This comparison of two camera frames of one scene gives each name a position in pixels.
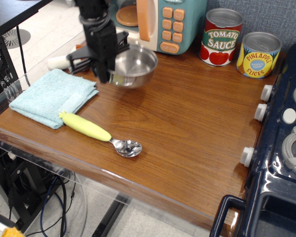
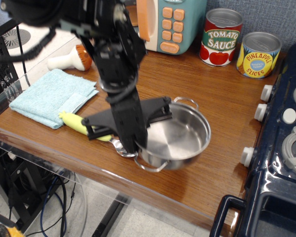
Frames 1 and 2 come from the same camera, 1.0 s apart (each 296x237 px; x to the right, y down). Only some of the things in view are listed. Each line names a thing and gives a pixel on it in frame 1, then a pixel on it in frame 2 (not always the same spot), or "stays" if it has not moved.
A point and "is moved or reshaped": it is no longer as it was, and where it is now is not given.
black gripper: (104, 44) to (129, 115)
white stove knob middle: (260, 112) stays
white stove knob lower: (246, 156) stays
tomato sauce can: (220, 36) stays
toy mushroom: (62, 62) stays
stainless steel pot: (133, 68) is moved or reshaped
